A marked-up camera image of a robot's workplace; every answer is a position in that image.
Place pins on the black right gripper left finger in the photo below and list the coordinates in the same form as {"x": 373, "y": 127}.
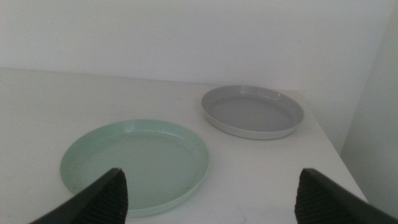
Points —
{"x": 102, "y": 202}

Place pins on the grey shallow bowl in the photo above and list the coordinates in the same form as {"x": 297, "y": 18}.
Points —
{"x": 248, "y": 115}

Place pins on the mint green shallow bowl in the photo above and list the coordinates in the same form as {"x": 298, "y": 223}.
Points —
{"x": 140, "y": 161}

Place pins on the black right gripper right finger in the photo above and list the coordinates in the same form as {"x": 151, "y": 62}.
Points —
{"x": 323, "y": 205}

